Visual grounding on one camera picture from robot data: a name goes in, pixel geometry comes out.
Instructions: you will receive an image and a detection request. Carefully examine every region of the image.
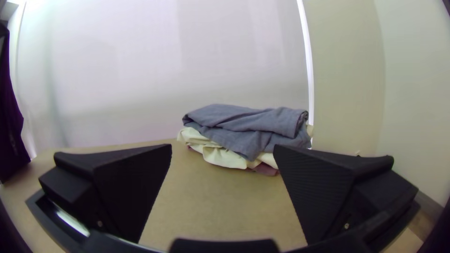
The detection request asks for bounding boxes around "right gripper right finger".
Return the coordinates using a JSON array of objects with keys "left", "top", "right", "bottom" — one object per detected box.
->
[{"left": 272, "top": 144, "right": 420, "bottom": 246}]

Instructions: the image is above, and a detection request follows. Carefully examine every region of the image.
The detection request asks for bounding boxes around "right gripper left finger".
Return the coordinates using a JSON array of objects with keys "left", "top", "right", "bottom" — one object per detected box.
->
[{"left": 37, "top": 143, "right": 173, "bottom": 244}]

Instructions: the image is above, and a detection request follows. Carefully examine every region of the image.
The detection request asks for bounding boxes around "black t-shirt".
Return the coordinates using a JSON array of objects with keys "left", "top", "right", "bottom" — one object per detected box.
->
[{"left": 0, "top": 21, "right": 31, "bottom": 184}]

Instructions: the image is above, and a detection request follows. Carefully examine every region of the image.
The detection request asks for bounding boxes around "pile of folded clothes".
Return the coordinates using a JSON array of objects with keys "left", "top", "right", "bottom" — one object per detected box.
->
[{"left": 177, "top": 104, "right": 314, "bottom": 176}]

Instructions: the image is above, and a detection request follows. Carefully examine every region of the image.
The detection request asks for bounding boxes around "white pole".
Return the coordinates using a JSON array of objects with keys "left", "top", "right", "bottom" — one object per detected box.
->
[{"left": 296, "top": 0, "right": 315, "bottom": 148}]

